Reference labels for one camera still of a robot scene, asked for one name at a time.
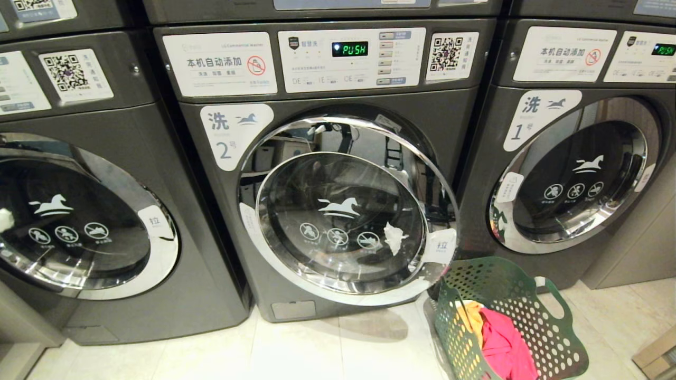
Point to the green perforated laundry basket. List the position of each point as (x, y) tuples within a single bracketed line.
[(549, 322)]

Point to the white cloth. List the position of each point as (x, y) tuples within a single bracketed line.
[(395, 237)]

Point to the grey front-load washing machine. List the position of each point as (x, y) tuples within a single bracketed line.
[(486, 137), (174, 285), (211, 264)]

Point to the pink garment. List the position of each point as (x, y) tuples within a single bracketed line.
[(504, 345)]

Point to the grey stacked dryer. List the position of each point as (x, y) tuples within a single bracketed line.
[(63, 16), (327, 8), (591, 8)]

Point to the cardboard box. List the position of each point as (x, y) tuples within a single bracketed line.
[(657, 356)]

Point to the round chrome washer door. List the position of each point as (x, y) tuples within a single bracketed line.
[(575, 179), (79, 221), (343, 221)]

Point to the yellow garment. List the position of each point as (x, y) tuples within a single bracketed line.
[(471, 316)]

